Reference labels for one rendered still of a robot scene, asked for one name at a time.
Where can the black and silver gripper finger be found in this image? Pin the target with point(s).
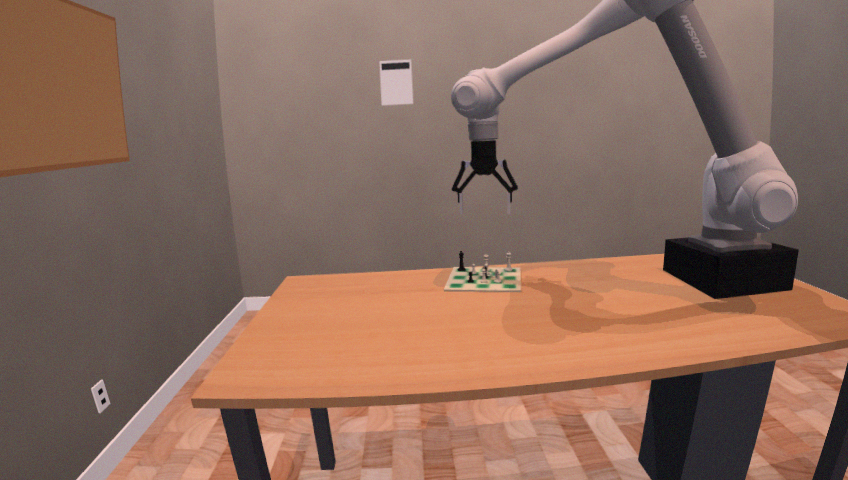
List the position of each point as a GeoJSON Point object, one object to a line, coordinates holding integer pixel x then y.
{"type": "Point", "coordinates": [503, 164]}
{"type": "Point", "coordinates": [464, 164]}

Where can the green and white chessboard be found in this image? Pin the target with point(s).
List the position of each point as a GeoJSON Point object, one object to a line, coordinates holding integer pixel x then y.
{"type": "Point", "coordinates": [458, 280]}

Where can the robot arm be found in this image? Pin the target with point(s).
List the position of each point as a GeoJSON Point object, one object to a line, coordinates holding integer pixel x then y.
{"type": "Point", "coordinates": [755, 193]}

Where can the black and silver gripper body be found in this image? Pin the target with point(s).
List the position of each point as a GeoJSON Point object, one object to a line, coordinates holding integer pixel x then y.
{"type": "Point", "coordinates": [486, 149]}

